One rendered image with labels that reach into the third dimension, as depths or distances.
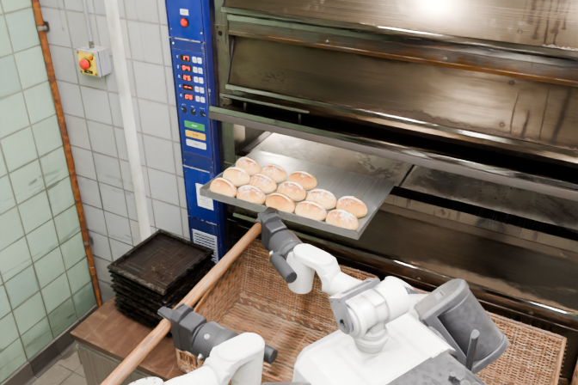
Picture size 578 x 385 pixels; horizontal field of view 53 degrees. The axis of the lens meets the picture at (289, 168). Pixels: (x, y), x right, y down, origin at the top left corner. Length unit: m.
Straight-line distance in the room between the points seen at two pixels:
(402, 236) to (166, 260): 0.89
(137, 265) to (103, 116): 0.65
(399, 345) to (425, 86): 0.89
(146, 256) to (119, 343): 0.33
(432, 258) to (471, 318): 0.83
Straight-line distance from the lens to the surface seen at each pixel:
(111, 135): 2.52
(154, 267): 2.23
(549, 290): 1.95
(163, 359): 2.20
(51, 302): 3.00
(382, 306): 0.99
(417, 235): 1.97
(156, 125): 2.31
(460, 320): 1.16
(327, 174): 1.99
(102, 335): 2.34
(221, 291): 2.22
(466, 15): 1.64
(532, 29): 1.62
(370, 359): 1.04
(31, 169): 2.66
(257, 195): 1.80
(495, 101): 1.70
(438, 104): 1.73
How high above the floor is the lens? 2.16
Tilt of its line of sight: 29 degrees down
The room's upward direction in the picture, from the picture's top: straight up
